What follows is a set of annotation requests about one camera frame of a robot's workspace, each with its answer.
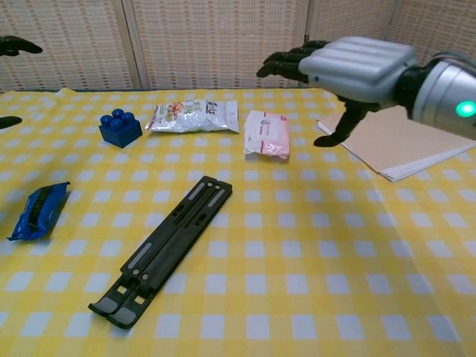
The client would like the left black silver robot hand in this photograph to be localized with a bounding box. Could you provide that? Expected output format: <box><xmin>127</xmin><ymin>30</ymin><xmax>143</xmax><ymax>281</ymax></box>
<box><xmin>0</xmin><ymin>36</ymin><xmax>44</xmax><ymax>131</ymax></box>

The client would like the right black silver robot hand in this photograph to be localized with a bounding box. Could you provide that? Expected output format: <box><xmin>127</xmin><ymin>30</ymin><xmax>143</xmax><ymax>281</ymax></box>
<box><xmin>255</xmin><ymin>36</ymin><xmax>417</xmax><ymax>149</ymax></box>

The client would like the black folding laptop stand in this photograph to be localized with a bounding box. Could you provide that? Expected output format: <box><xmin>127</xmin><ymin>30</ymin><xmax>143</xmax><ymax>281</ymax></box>
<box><xmin>88</xmin><ymin>176</ymin><xmax>234</xmax><ymax>330</ymax></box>

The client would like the tan cover paper pad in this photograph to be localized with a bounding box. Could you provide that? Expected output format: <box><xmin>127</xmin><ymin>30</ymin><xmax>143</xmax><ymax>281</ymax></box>
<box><xmin>316</xmin><ymin>106</ymin><xmax>476</xmax><ymax>183</ymax></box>

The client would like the pink white wet wipes pack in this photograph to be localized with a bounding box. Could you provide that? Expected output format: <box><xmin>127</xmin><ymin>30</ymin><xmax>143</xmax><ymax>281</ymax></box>
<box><xmin>242</xmin><ymin>109</ymin><xmax>292</xmax><ymax>161</ymax></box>

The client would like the blue toy building block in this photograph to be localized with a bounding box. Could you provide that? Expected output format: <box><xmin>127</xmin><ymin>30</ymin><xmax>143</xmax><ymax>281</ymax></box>
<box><xmin>98</xmin><ymin>108</ymin><xmax>144</xmax><ymax>149</ymax></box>

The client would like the woven beige folding screen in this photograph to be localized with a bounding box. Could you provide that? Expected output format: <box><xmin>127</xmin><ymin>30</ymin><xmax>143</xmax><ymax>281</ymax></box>
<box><xmin>0</xmin><ymin>0</ymin><xmax>476</xmax><ymax>94</ymax></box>

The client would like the blue cookie packet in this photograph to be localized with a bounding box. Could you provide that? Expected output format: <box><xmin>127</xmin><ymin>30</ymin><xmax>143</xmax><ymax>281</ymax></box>
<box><xmin>6</xmin><ymin>181</ymin><xmax>71</xmax><ymax>242</ymax></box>

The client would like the white snack bag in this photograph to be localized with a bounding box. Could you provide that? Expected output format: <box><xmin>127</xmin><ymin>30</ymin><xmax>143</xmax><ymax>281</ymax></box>
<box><xmin>144</xmin><ymin>99</ymin><xmax>240</xmax><ymax>134</ymax></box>

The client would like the yellow white checked tablecloth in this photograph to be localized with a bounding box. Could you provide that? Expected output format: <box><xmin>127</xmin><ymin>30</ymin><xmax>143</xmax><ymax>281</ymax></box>
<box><xmin>0</xmin><ymin>84</ymin><xmax>476</xmax><ymax>357</ymax></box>

